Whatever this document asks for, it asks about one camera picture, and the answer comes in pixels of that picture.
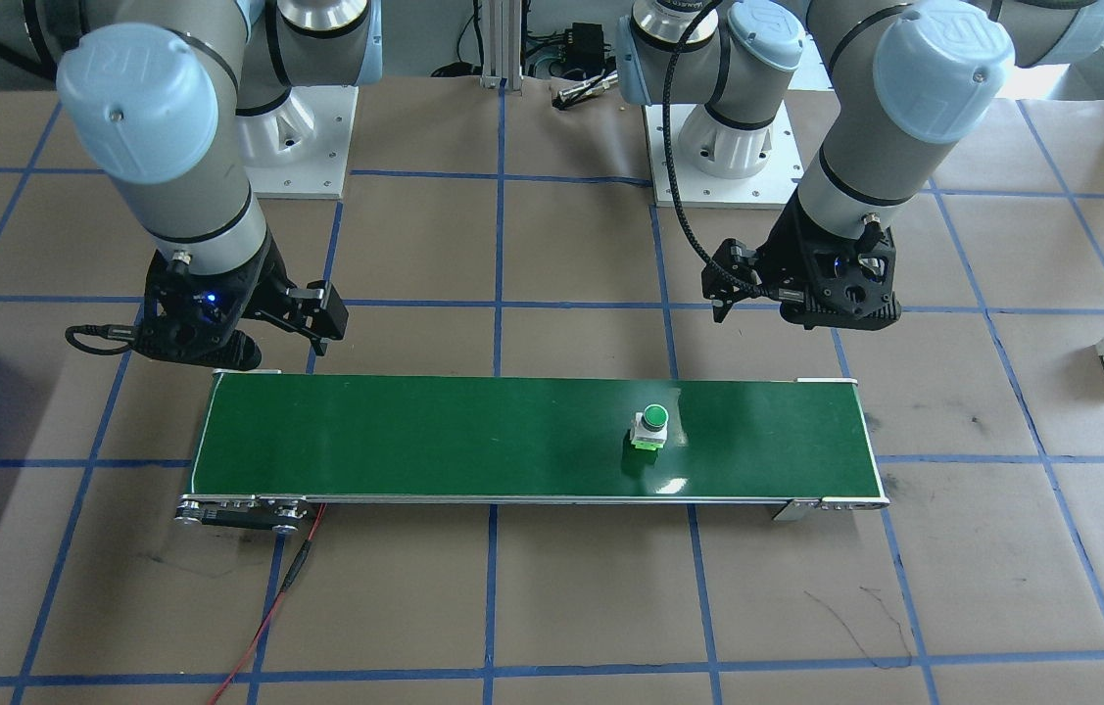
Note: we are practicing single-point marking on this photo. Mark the green push button switch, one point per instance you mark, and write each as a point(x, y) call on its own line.
point(649, 431)

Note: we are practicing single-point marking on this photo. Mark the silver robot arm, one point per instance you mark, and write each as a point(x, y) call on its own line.
point(169, 196)
point(865, 166)

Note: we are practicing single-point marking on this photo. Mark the green belt conveyor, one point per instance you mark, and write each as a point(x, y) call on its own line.
point(512, 441)

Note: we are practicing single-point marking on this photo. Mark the silver metal connector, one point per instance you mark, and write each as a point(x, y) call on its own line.
point(591, 88)

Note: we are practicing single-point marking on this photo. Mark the black adapter box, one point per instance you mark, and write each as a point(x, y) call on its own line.
point(587, 44)

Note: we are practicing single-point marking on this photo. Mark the white square base plate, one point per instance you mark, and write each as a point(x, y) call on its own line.
point(669, 176)
point(336, 147)

